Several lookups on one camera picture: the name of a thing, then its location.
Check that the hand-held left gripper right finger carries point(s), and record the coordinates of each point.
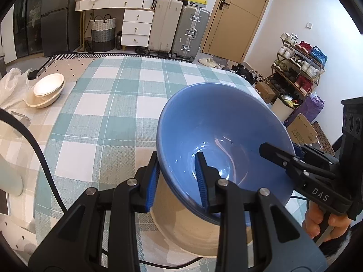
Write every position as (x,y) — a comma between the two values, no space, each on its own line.
(201,181)

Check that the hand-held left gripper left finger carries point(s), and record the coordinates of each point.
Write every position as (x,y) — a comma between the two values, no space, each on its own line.
(153,181)

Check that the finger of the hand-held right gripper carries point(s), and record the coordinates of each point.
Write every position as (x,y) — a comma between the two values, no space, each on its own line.
(283,158)
(320,155)

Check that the cream plate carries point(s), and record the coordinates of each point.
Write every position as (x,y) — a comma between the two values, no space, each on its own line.
(181,226)

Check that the blue bowl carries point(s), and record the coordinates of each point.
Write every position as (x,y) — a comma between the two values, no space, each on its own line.
(227,119)

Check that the person's right hand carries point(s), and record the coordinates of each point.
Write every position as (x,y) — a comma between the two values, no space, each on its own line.
(310,221)

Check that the brown patterned doormat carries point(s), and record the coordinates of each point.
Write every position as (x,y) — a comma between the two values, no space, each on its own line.
(323,138)

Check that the large open cardboard box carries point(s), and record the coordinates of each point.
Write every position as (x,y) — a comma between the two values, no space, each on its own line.
(302,130)

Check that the purple bag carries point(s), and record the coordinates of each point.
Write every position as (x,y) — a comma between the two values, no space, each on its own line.
(310,107)

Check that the white trash bin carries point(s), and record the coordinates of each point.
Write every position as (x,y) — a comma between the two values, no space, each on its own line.
(280,109)

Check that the small brown cardboard box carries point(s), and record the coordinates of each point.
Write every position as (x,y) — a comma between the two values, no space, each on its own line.
(265,92)

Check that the teal checked tablecloth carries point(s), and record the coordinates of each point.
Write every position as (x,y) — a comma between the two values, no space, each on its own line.
(113,113)

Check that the wooden shoe rack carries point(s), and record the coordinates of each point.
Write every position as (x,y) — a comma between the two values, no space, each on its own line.
(319,76)

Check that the pile of dark shoes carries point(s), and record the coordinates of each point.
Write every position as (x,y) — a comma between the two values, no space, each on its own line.
(244,72)

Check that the rows of assorted shoes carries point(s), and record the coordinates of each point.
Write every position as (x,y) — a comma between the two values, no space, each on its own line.
(300,62)

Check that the grey floor mat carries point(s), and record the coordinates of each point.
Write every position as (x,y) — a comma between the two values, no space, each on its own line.
(219,60)

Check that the beige slipper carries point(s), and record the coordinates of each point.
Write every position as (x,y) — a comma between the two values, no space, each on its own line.
(211,63)
(204,61)

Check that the beige checked tablecloth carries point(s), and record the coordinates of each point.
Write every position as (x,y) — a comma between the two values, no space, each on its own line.
(42,124)

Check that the white rounded object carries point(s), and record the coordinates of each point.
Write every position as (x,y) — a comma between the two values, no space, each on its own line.
(10,172)

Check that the black water bottle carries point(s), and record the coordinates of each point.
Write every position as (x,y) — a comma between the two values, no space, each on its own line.
(118,41)

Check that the small metal stand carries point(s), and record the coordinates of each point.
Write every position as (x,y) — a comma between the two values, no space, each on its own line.
(21,119)

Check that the silver suitcase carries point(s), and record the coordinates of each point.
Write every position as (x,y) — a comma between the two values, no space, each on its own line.
(191,31)

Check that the tan wooden door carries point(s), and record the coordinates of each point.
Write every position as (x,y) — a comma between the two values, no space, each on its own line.
(241,14)

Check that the woven laundry basket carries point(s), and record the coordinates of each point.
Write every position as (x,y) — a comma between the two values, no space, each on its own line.
(103,34)

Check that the beige suitcase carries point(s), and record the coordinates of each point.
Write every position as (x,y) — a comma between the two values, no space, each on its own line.
(164,25)

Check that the white vanity desk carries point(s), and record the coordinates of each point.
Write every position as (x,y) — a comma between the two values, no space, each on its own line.
(136,25)

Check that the white plastic bag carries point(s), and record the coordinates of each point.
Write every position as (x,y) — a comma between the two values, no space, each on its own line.
(12,87)

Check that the grey fridge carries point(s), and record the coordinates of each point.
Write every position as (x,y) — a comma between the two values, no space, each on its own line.
(62,14)

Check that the black glass cabinet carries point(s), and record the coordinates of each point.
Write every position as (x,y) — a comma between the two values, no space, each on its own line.
(28,25)

